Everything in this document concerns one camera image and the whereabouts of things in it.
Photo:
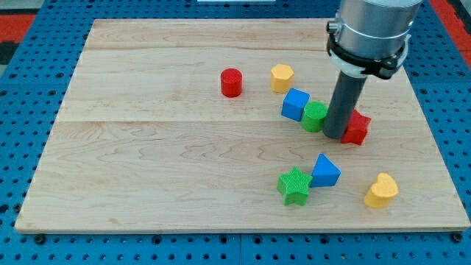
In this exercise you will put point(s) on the green cylinder block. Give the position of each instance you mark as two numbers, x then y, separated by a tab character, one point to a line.
313	116

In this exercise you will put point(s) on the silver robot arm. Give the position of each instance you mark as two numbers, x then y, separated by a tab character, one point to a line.
370	37

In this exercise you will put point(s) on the wooden board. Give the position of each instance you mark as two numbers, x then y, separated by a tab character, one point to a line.
146	143

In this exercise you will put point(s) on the red cylinder block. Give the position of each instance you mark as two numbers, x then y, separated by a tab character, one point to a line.
231	82

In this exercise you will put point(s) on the blue cube block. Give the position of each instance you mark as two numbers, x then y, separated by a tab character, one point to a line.
294	103

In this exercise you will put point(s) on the yellow hexagon block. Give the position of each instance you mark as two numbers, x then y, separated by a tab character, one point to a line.
281	78

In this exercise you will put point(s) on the green star block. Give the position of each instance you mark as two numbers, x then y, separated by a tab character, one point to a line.
294	187

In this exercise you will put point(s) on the blue triangle block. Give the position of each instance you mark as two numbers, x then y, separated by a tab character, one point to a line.
325	173

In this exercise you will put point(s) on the red star block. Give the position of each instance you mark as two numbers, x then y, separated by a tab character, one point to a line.
357	129

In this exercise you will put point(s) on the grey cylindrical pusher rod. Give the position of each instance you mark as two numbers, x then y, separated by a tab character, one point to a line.
342	104

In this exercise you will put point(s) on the yellow heart block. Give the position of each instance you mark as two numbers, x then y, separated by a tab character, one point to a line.
381	192

